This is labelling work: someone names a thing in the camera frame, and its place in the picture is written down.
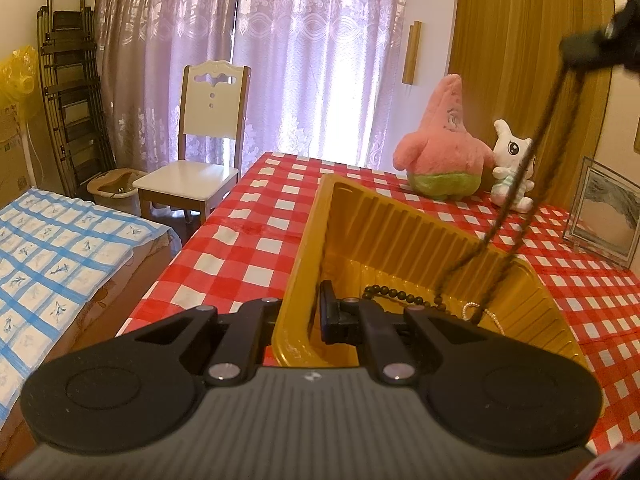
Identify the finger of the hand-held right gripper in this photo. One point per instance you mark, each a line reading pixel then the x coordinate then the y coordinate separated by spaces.
pixel 585 47

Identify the red white fabric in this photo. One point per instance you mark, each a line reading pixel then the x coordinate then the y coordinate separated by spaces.
pixel 615 462

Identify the mauve lace curtain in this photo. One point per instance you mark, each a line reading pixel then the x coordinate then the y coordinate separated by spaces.
pixel 155 35
pixel 320 60

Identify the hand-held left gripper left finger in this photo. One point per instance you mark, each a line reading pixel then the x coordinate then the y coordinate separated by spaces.
pixel 255 320

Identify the cardboard box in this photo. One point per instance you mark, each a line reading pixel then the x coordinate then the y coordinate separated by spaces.
pixel 14 160

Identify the white bunny plush toy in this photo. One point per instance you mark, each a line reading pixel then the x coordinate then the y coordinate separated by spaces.
pixel 512 160

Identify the pink starfish plush toy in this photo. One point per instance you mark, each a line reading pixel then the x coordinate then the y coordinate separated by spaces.
pixel 445 155

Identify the dark folding step ladder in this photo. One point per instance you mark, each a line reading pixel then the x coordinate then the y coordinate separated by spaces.
pixel 75 95

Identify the yellow plastic tray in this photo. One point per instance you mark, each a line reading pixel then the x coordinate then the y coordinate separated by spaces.
pixel 400 250

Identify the wooden door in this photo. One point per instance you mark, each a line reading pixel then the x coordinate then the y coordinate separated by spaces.
pixel 510 35

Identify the glass sand picture frame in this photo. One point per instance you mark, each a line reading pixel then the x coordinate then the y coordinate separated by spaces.
pixel 605 215

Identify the red white checkered tablecloth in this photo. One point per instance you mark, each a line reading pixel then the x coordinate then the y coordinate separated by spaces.
pixel 240 255

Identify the wooden wall strip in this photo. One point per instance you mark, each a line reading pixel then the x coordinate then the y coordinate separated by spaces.
pixel 411 52

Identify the beige plastic basin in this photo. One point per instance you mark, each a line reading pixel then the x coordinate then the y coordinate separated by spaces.
pixel 112 190

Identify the white wooden chair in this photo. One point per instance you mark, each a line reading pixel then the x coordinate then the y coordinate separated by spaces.
pixel 190 180

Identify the blue grid white blanket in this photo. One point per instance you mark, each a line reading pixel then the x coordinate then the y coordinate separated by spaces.
pixel 55 260

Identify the yellow plastic bag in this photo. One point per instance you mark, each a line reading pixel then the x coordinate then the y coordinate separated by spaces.
pixel 17 77

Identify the large beige wall socket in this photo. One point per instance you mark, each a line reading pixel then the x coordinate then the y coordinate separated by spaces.
pixel 637 135

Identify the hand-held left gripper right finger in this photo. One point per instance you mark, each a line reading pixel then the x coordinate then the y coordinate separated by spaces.
pixel 328 312

